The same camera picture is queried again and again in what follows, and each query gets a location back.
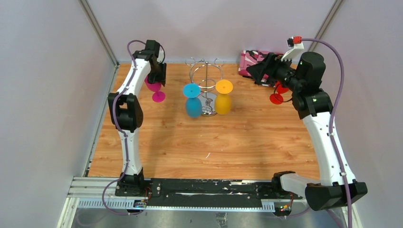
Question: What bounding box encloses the blue wine glass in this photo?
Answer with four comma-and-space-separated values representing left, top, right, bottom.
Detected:
182, 83, 202, 118

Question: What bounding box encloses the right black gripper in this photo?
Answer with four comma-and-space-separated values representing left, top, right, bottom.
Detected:
246, 52, 303, 92

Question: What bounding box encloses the red wine glass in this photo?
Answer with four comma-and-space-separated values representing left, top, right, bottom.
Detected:
269, 82, 289, 105

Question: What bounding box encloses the yellow wine glass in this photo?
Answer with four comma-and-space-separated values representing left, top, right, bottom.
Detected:
214, 79, 233, 114

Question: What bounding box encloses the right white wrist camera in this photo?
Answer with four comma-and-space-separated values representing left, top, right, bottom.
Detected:
281, 36, 305, 62

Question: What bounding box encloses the pink camouflage cloth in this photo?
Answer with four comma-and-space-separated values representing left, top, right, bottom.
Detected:
238, 50, 276, 88

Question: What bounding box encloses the aluminium frame rail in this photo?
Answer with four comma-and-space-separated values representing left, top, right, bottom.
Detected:
58, 172, 367, 228

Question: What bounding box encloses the magenta wine glass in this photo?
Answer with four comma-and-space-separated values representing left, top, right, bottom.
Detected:
144, 76, 166, 103

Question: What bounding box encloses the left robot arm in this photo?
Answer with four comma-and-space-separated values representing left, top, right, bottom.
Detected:
107, 40, 167, 199

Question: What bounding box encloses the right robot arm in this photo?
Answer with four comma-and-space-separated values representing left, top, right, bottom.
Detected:
246, 52, 368, 211

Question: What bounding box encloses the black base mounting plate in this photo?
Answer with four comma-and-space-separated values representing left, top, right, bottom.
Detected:
115, 178, 301, 209

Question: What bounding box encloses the chrome wine glass rack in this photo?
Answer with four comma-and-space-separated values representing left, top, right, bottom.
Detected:
185, 57, 226, 117

